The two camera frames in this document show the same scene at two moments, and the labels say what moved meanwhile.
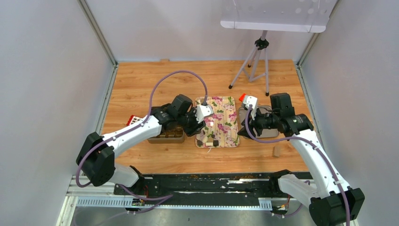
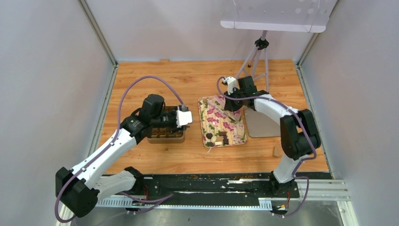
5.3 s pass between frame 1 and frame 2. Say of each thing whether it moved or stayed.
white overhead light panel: stayed
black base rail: stayed
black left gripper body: moved
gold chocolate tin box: stayed
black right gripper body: moved
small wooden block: stayed
